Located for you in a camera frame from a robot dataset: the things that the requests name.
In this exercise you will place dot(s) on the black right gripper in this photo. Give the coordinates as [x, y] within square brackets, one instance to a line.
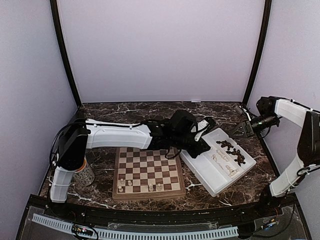
[246, 133]

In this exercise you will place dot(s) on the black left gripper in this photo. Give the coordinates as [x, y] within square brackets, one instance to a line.
[203, 147]

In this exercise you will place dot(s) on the white chess piece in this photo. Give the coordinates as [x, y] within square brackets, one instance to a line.
[159, 187]
[151, 187]

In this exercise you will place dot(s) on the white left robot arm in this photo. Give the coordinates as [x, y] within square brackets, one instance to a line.
[181, 131]

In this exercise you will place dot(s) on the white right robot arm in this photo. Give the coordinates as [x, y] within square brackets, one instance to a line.
[306, 158]

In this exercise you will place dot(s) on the pile of dark chess pieces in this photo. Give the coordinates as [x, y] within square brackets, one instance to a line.
[231, 150]

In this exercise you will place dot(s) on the pile of white chess pieces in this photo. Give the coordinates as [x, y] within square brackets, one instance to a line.
[225, 163]

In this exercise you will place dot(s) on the wooden chess board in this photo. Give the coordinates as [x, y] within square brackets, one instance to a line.
[143, 167]

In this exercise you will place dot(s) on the white divided plastic tray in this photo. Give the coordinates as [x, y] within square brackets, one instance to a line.
[209, 174]

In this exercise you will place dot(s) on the patterned mug with orange liquid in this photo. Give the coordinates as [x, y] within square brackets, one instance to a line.
[84, 175]

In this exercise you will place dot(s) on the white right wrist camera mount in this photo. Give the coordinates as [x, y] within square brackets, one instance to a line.
[243, 112]

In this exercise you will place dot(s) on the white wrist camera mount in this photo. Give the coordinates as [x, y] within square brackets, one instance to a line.
[205, 125]
[243, 112]

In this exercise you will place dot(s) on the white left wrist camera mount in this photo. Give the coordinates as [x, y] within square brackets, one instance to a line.
[205, 125]

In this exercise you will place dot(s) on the black front rail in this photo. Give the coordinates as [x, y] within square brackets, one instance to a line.
[243, 215]

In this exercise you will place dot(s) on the white slotted cable duct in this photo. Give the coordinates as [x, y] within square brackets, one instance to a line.
[134, 232]

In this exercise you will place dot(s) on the black enclosure frame post right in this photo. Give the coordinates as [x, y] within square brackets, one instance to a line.
[259, 51]

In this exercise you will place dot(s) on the black enclosure frame post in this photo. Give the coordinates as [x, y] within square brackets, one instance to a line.
[259, 51]
[63, 52]

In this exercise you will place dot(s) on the black enclosure frame post left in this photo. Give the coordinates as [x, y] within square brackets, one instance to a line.
[63, 52]

